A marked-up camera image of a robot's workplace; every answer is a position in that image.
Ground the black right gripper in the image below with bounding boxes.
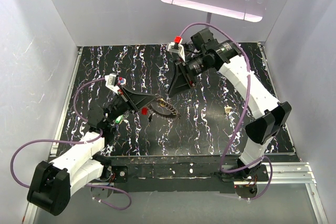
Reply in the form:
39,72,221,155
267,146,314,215
166,52,213,98

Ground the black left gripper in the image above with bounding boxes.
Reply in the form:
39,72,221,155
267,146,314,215
105,85,156,125

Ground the silver keyring holder with keys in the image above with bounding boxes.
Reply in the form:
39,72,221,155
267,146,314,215
148,98,181,121

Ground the green tagged key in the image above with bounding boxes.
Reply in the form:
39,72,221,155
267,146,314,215
115,115,123,124

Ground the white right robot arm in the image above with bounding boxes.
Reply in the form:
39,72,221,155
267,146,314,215
167,28,292,181

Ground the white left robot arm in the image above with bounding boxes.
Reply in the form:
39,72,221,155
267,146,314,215
27,86,156,216

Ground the red key tag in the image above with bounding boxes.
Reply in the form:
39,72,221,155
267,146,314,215
141,108,148,115

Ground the beige plastic peg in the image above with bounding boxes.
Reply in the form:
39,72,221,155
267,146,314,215
225,106,232,114

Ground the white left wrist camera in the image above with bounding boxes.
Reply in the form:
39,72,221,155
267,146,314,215
104,73,120,94

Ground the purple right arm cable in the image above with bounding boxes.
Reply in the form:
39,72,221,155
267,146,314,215
180,22,271,200

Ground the black base frame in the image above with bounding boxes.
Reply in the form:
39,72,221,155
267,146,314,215
102,155,269,194

